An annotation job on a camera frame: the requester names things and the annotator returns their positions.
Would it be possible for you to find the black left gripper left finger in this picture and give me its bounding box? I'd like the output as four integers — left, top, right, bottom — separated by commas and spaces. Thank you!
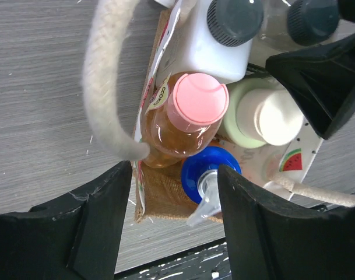
0, 161, 132, 279

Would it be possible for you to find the clear bottle dark cap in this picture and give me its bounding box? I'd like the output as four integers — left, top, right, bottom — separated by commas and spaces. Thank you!
258, 0, 340, 52

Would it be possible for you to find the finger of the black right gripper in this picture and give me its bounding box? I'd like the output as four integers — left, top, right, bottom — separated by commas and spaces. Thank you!
265, 33, 355, 140

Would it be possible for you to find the watermelon print canvas bag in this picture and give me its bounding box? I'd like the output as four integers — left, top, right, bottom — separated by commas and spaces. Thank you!
82, 1, 355, 221

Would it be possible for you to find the amber bottle pink cap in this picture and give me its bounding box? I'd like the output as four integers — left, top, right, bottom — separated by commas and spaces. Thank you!
140, 73, 229, 168

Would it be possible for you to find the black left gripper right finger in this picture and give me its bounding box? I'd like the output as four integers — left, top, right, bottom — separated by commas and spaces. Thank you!
217, 165, 355, 279

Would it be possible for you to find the pale green bottle cream cap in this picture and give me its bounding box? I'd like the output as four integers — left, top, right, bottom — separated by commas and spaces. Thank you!
217, 78, 304, 149

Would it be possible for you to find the blue orange pump bottle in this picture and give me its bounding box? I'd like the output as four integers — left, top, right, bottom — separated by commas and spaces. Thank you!
181, 141, 241, 227

